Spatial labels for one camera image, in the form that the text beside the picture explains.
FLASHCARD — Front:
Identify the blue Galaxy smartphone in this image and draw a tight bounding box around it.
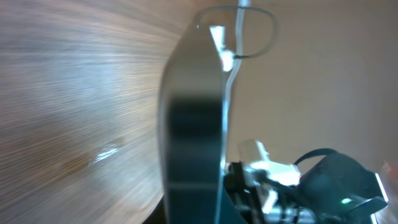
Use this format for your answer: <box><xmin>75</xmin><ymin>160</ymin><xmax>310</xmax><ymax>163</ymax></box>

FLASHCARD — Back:
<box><xmin>158</xmin><ymin>23</ymin><xmax>227</xmax><ymax>223</ymax></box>

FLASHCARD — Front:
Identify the white power strip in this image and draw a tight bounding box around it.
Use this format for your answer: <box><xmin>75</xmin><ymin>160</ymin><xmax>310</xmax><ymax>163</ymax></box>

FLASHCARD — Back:
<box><xmin>210</xmin><ymin>26</ymin><xmax>234</xmax><ymax>72</ymax></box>

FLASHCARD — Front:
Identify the black charger cable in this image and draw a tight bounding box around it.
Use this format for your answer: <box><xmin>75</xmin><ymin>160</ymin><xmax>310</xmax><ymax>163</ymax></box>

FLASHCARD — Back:
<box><xmin>194</xmin><ymin>5</ymin><xmax>279</xmax><ymax>60</ymax></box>

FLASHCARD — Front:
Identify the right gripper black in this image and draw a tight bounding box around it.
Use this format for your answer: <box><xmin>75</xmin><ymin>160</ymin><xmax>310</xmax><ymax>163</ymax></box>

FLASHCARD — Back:
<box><xmin>223</xmin><ymin>162</ymin><xmax>311</xmax><ymax>224</ymax></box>

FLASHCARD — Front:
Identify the white power strip cord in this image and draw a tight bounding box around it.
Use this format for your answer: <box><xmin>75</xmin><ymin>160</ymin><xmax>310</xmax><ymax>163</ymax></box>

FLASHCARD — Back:
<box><xmin>225</xmin><ymin>0</ymin><xmax>251</xmax><ymax>94</ymax></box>

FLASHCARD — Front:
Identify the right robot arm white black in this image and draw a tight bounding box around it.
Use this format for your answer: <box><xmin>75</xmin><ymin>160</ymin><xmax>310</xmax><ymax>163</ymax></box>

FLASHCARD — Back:
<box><xmin>220</xmin><ymin>148</ymin><xmax>388</xmax><ymax>224</ymax></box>

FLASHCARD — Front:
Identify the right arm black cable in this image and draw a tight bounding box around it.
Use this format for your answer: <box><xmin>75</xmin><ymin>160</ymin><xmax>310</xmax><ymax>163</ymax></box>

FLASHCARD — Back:
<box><xmin>293</xmin><ymin>147</ymin><xmax>338</xmax><ymax>166</ymax></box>

